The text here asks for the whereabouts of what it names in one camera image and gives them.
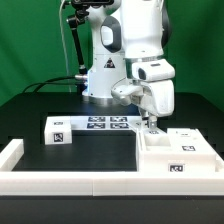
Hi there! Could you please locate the white u-shaped boundary frame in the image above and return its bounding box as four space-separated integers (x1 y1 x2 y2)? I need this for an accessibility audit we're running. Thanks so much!
0 139 224 196

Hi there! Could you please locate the white cable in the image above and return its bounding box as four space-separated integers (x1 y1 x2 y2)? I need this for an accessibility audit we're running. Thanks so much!
58 0 73 94

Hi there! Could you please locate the black cable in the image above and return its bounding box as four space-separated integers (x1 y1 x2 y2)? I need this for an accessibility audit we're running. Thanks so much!
22 75 88 94

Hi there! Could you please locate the white cabinet body box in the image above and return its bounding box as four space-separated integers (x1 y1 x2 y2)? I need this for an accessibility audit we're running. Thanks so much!
136 131 224 175

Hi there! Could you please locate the white cabinet top block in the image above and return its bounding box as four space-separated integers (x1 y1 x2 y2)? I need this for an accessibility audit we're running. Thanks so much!
44 116 72 145

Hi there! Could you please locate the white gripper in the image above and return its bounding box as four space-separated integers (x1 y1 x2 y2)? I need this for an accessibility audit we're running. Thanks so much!
132 80 174 130

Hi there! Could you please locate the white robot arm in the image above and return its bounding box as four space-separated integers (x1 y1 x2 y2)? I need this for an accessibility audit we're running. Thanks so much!
83 0 175 129

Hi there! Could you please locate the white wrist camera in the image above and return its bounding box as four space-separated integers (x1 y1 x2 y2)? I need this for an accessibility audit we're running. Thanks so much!
111 80 143 106

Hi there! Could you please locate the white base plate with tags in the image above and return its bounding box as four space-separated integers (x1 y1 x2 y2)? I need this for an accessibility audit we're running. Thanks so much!
71 116 145 130

